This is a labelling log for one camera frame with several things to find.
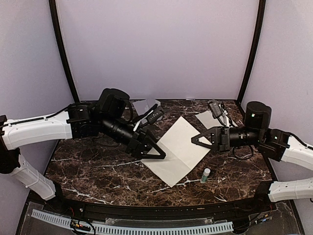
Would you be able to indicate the beige letter paper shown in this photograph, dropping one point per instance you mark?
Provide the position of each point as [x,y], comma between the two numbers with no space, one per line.
[181,154]

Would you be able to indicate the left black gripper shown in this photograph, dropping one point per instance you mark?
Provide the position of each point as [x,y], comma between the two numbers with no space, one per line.
[137,149]

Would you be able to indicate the left black frame post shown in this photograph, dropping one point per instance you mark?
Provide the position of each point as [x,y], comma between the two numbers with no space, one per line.
[62,50]

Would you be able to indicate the grey envelope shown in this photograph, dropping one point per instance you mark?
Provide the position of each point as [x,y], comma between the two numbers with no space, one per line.
[142,106]

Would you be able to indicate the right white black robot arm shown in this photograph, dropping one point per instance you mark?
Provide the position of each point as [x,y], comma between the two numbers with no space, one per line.
[275,144]

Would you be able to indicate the white slotted cable duct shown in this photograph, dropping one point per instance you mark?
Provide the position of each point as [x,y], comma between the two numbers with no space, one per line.
[100,228]

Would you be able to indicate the green glue stick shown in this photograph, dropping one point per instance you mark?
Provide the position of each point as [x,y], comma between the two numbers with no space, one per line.
[205,175]

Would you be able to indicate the right black frame post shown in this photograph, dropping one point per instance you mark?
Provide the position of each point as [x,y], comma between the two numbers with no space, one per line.
[253,50]

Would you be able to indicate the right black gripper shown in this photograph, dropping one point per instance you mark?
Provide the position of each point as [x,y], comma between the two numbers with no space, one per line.
[220,139]

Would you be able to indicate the black front rail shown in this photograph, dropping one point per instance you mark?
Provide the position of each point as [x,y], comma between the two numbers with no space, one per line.
[186,200]

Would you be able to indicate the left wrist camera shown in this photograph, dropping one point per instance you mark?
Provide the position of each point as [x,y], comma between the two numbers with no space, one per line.
[149,117]

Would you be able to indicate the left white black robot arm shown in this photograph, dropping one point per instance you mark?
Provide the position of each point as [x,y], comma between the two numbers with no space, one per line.
[76,121]

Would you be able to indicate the black frame post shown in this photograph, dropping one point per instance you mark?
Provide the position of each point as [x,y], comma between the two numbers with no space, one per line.
[62,50]
[253,50]

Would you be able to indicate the small circuit board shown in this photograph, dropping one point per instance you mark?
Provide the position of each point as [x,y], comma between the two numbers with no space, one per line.
[77,226]

